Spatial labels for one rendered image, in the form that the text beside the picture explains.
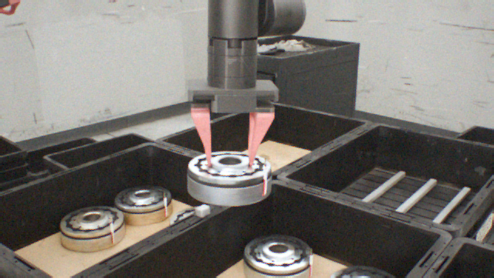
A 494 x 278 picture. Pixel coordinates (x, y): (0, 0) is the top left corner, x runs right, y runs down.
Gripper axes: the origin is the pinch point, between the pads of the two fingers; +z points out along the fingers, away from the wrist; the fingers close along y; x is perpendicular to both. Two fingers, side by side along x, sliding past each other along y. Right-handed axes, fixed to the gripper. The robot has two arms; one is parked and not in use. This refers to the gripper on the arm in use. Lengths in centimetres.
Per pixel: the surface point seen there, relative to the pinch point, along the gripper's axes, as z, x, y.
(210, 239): 14.5, -6.7, 2.0
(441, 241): 10.4, 3.0, -27.2
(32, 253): 21.7, -17.0, 29.7
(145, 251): 11.6, 1.3, 10.4
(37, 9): 0, -309, 105
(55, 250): 21.5, -17.6, 26.4
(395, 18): 2, -324, -151
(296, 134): 15, -61, -22
